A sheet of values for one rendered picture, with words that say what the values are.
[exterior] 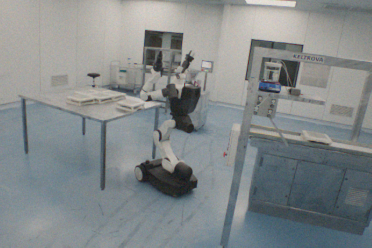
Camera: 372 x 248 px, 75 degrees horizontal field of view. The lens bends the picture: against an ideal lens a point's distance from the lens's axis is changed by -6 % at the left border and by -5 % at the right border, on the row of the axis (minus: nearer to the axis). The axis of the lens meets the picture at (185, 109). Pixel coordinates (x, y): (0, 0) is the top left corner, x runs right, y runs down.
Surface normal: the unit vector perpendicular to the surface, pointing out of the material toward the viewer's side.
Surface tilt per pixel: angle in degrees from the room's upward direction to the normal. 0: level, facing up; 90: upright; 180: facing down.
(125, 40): 90
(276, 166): 90
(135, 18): 90
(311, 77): 90
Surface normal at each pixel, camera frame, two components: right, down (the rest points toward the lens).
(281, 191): -0.27, 0.22
